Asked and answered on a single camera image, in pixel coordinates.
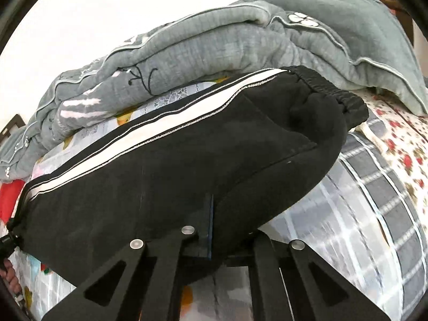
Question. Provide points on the red floral sheet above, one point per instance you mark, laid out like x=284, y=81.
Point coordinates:
x=401, y=147

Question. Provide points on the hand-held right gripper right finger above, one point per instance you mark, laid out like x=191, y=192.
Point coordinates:
x=264, y=267

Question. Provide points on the black pants with white stripe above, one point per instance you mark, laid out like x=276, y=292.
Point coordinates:
x=200, y=160

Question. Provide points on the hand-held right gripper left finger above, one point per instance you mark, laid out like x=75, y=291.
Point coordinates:
x=205, y=229

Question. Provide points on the person's left hand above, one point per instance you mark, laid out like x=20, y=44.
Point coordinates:
x=11, y=279

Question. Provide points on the fruit print bed sheet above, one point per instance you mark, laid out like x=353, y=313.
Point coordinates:
x=150, y=107

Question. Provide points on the grey quilt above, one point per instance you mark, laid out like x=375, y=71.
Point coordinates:
x=217, y=40

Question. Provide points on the red cloth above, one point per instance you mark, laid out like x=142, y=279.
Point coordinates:
x=10, y=197

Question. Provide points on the dark wooden frame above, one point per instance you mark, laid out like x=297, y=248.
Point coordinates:
x=13, y=125

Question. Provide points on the grey plaid blanket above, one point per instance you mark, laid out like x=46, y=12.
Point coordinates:
x=351, y=214

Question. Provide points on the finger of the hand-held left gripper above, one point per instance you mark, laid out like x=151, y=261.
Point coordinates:
x=12, y=229

